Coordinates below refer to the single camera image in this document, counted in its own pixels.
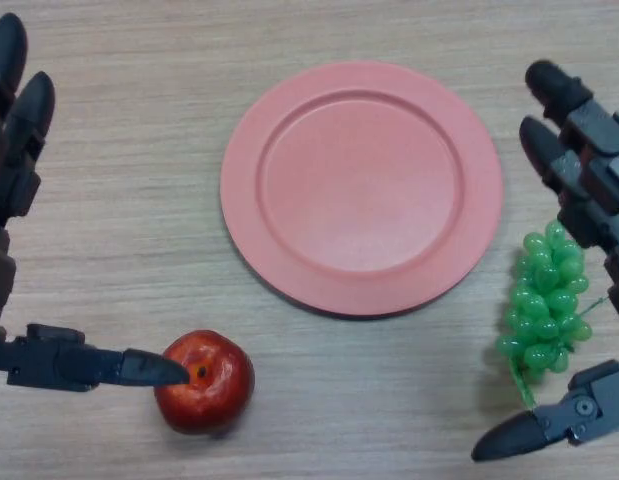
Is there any red apple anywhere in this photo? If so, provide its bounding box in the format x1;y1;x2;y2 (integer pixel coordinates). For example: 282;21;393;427
153;329;256;435

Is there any green grape bunch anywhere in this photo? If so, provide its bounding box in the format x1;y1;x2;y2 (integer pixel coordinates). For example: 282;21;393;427
496;219;608;409

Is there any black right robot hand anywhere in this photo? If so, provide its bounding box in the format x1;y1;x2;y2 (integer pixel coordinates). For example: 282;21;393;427
519;59;619;464

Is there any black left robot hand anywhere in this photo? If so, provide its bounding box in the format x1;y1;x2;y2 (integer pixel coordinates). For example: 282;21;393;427
0;12;190;395

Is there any pink round plate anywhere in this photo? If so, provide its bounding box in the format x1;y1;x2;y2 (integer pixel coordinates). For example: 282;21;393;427
219;60;505;319

